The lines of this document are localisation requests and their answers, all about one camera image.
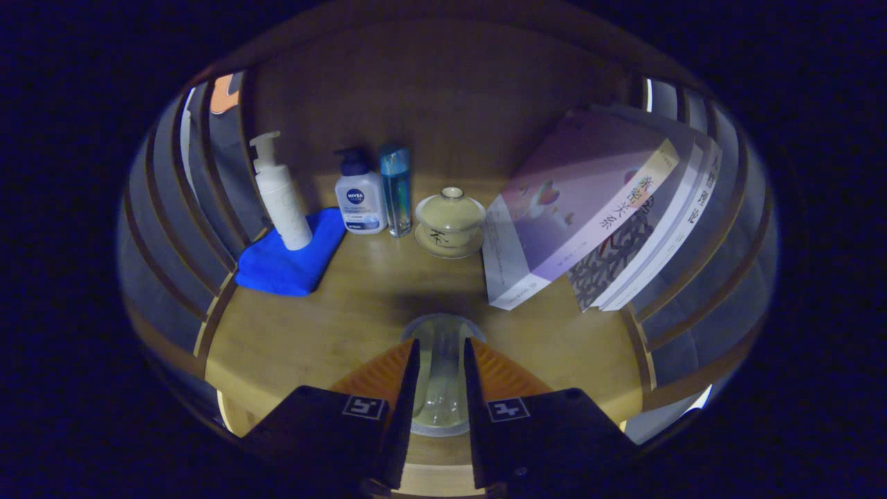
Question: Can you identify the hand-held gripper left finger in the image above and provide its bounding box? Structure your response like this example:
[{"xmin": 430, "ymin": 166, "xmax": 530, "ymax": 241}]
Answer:
[{"xmin": 239, "ymin": 338, "xmax": 421, "ymax": 491}]

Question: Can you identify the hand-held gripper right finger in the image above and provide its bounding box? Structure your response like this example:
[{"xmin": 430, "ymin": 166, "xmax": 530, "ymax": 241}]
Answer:
[{"xmin": 463, "ymin": 337, "xmax": 642, "ymax": 491}]

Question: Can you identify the round grey scrub brush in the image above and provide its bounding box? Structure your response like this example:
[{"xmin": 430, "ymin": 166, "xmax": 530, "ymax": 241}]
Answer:
[{"xmin": 401, "ymin": 313, "xmax": 487, "ymax": 439}]

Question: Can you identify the wooden countertop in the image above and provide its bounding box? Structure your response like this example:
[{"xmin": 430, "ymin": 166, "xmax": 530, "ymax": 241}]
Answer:
[{"xmin": 204, "ymin": 173, "xmax": 645, "ymax": 496}]

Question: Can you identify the wooden cabinet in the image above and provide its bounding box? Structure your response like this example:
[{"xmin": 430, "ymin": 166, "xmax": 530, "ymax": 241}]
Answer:
[{"xmin": 118, "ymin": 0, "xmax": 777, "ymax": 451}]

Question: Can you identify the blue folded cloth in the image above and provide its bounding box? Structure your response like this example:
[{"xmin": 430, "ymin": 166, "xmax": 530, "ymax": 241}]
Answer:
[{"xmin": 234, "ymin": 207, "xmax": 347, "ymax": 297}]

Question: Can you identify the cream lidded tea cup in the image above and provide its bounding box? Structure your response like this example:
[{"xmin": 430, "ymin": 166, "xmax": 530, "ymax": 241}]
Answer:
[{"xmin": 414, "ymin": 186, "xmax": 487, "ymax": 261}]

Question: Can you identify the patterned cover book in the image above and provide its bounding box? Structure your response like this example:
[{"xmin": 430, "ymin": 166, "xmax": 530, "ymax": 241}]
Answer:
[{"xmin": 567, "ymin": 135, "xmax": 708, "ymax": 313}]

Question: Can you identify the white lotion bottle dark cap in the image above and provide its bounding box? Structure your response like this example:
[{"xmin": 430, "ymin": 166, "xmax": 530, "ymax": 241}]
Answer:
[{"xmin": 334, "ymin": 147, "xmax": 389, "ymax": 235}]

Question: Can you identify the slim teal bottle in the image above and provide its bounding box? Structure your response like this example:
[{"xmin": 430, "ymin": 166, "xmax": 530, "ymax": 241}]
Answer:
[{"xmin": 378, "ymin": 143, "xmax": 413, "ymax": 238}]

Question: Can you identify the purple book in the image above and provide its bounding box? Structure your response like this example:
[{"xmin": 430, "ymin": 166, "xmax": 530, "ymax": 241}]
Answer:
[{"xmin": 482, "ymin": 104, "xmax": 681, "ymax": 310}]

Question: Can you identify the white pump bottle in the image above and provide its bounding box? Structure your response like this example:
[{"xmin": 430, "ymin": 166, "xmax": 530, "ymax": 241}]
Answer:
[{"xmin": 249, "ymin": 130, "xmax": 314, "ymax": 252}]

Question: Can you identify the white book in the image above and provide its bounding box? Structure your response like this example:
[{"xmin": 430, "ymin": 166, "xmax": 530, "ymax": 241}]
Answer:
[{"xmin": 603, "ymin": 139, "xmax": 723, "ymax": 311}]

